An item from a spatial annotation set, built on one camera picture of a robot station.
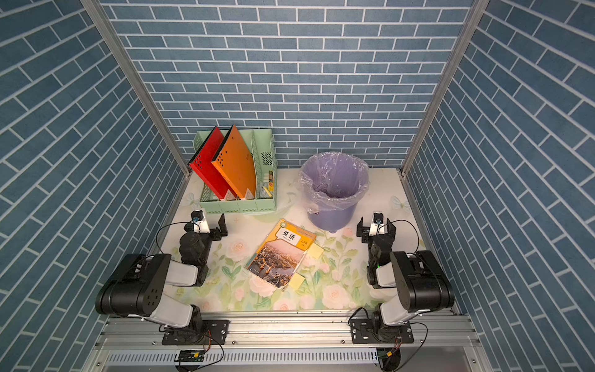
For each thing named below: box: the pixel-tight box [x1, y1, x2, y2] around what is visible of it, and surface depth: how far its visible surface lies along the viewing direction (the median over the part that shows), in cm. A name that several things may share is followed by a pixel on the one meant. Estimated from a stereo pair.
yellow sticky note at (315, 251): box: [307, 242, 325, 260], surface depth 93 cm
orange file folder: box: [210, 124, 257, 200], surface depth 95 cm
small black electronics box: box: [174, 350, 206, 362], surface depth 73 cm
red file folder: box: [187, 126, 234, 201], surface depth 88 cm
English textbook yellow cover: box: [245, 217, 317, 290], surface depth 91 cm
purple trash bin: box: [299, 151, 370, 234], surface depth 91 cm
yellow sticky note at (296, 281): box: [288, 272, 306, 292], surface depth 85 cm
